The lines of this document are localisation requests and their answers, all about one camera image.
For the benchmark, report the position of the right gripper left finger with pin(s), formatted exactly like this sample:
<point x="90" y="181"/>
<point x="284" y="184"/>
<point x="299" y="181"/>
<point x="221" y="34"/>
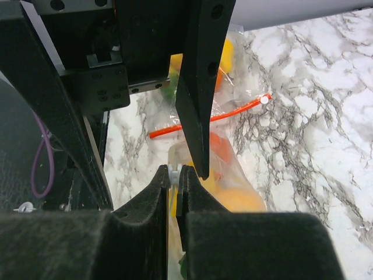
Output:
<point x="129" y="243"/>

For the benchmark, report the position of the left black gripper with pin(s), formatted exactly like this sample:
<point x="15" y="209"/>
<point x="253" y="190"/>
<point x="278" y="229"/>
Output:
<point x="96" y="53"/>

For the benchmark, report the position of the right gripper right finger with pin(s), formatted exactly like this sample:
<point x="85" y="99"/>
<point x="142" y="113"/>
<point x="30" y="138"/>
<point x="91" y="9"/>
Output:
<point x="223" y="245"/>

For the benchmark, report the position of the yellow orange peach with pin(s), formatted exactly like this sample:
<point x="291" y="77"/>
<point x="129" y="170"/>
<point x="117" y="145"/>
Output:
<point x="241" y="200"/>

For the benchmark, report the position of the clear zip bag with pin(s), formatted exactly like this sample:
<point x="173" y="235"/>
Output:
<point x="236" y="91"/>
<point x="221" y="176"/>

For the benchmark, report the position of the yellow apple with stem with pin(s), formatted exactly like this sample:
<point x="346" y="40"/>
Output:
<point x="226" y="62"/>

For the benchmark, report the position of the clear zip top bag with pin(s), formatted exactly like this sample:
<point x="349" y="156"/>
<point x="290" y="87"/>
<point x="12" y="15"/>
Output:
<point x="236" y="91"/>

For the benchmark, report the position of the green avocado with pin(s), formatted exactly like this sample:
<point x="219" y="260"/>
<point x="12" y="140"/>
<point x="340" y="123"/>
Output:
<point x="183" y="266"/>

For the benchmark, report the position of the green yellow mango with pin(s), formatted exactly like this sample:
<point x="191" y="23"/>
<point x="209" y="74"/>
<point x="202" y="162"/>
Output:
<point x="169" y="92"/>

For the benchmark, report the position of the yellow bell pepper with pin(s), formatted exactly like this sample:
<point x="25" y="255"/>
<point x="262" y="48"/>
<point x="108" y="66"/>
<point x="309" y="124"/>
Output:
<point x="174" y="169"/>

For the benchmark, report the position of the bumpy red orange tangerine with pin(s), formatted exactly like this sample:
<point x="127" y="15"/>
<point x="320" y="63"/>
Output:
<point x="221" y="147"/>

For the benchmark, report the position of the orange tomato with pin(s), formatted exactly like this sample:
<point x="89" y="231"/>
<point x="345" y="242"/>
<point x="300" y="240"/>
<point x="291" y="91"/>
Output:
<point x="219" y="79"/>

